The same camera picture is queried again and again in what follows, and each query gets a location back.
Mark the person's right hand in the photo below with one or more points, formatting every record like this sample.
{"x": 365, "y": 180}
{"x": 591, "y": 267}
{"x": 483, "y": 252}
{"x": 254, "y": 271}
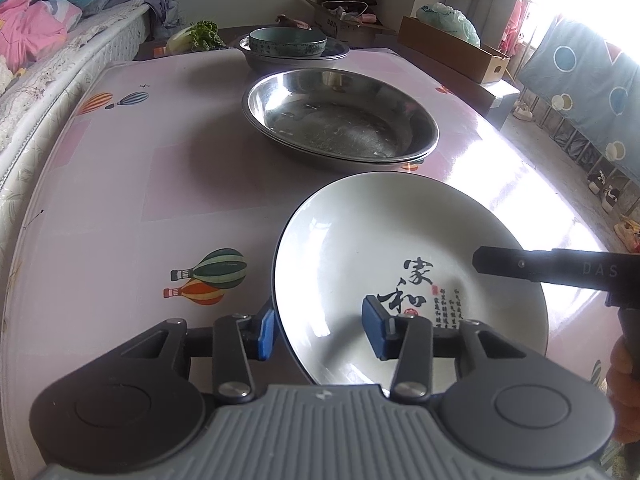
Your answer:
{"x": 625, "y": 390}

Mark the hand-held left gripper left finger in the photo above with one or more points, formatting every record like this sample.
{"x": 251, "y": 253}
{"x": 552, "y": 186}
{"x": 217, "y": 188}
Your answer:
{"x": 267, "y": 335}

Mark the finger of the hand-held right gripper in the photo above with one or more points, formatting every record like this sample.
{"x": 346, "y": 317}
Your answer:
{"x": 510, "y": 264}

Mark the pink hanging garment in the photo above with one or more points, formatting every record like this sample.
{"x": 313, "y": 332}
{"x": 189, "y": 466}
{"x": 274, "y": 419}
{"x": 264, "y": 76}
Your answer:
{"x": 515, "y": 25}

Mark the teal ceramic bowl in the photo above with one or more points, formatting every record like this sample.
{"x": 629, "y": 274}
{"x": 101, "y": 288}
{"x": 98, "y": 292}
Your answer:
{"x": 285, "y": 45}

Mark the pink blanket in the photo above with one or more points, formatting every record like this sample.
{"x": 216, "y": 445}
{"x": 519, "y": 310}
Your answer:
{"x": 30, "y": 25}

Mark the white plate with black calligraphy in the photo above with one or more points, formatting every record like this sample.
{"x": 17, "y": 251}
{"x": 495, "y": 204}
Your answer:
{"x": 350, "y": 240}

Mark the napa cabbage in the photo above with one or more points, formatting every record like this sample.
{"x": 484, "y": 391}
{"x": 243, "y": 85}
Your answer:
{"x": 195, "y": 37}

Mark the pink balloon-print tablecloth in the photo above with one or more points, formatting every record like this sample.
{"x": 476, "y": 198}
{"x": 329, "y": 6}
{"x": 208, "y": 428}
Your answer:
{"x": 150, "y": 185}

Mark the white quilted mattress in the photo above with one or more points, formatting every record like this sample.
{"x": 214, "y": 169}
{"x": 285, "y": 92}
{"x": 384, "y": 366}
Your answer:
{"x": 45, "y": 95}

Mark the large steel plate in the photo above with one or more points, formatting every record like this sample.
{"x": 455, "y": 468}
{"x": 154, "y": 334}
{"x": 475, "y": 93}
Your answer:
{"x": 423, "y": 161}
{"x": 340, "y": 115}

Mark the pale green plastic bag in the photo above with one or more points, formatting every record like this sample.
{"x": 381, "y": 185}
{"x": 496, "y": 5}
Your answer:
{"x": 450, "y": 22}

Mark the white shoe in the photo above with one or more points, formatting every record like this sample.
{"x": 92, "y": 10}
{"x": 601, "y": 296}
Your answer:
{"x": 614, "y": 200}
{"x": 522, "y": 111}
{"x": 597, "y": 182}

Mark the long open cardboard box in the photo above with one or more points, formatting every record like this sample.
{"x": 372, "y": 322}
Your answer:
{"x": 450, "y": 55}

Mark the blue hanging cloth with circles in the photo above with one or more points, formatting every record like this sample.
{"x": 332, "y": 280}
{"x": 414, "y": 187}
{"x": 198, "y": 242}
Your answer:
{"x": 575, "y": 90}

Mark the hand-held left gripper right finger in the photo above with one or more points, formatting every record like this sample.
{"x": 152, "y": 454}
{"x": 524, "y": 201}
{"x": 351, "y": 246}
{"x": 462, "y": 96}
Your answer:
{"x": 375, "y": 327}

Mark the open cardboard box with clutter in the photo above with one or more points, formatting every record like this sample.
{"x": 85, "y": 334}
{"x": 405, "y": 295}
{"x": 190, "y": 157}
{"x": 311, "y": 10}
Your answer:
{"x": 340, "y": 20}

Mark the large flat cardboard box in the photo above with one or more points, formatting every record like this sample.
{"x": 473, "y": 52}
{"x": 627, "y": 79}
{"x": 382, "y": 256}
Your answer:
{"x": 492, "y": 92}

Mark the lavender grey cloth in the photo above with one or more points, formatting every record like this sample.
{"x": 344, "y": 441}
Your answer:
{"x": 145, "y": 0}

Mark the steel bowl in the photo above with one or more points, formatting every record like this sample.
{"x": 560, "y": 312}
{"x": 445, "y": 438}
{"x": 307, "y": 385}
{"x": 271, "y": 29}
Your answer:
{"x": 336, "y": 51}

